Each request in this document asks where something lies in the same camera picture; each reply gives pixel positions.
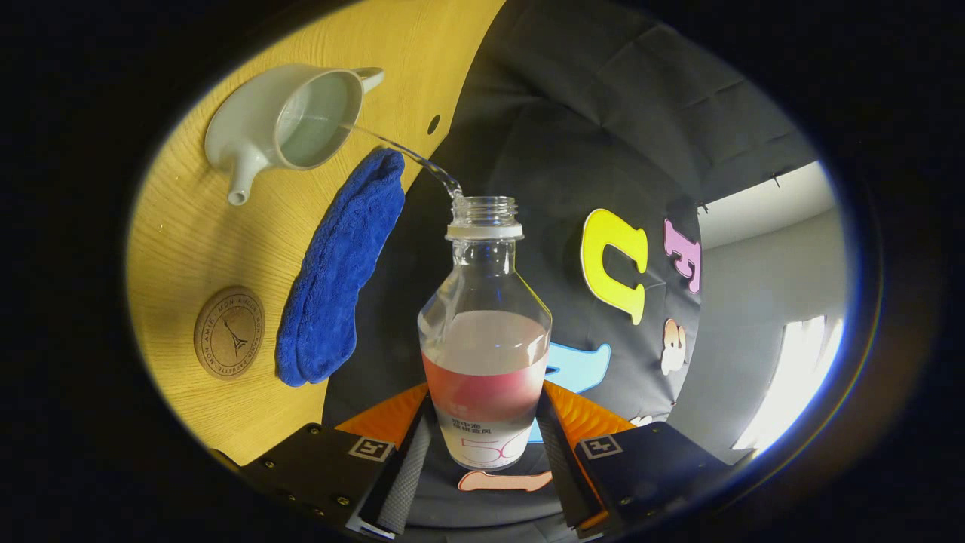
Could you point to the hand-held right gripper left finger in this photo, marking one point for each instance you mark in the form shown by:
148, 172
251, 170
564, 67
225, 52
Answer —
399, 483

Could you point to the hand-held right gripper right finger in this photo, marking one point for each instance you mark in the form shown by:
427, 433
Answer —
562, 467

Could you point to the clear plastic water bottle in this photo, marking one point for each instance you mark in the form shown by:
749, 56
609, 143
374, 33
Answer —
486, 354

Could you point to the round cork coaster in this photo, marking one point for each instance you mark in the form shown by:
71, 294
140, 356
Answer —
230, 332

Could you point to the white ceramic teacup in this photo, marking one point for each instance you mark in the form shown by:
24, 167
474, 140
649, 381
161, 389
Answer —
241, 132

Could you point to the blue towel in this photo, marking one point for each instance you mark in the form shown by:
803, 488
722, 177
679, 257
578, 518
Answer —
339, 264

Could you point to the black desk grommet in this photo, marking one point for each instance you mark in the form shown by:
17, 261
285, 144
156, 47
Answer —
433, 124

